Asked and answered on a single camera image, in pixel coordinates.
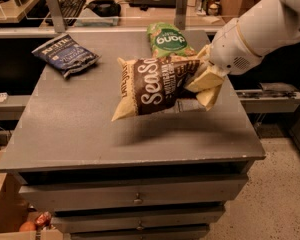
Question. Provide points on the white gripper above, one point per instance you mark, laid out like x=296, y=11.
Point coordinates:
x=230, y=50

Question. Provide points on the brown Sea Salt chip bag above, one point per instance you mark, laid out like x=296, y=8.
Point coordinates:
x=150, y=85

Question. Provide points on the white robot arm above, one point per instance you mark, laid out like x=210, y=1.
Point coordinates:
x=270, y=25

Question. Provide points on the green chip bag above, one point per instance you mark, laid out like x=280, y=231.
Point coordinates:
x=166, y=39

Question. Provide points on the blue chip bag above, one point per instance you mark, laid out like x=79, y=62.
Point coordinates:
x=66, y=55

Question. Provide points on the small bottles on desk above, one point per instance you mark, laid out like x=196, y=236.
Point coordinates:
x=208, y=7

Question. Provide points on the grey drawer cabinet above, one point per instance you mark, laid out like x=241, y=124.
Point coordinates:
x=157, y=177

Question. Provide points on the black laptop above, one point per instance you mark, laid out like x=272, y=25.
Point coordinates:
x=153, y=3

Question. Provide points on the black headphones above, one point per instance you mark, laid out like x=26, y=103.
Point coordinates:
x=105, y=8

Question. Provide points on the black keyboard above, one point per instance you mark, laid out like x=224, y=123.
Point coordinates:
x=70, y=9

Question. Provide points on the red snack packet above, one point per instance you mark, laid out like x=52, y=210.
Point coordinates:
x=43, y=219

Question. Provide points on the orange fruit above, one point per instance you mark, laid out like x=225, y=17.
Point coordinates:
x=27, y=226

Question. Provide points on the cardboard box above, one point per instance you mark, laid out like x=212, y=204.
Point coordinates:
x=14, y=212

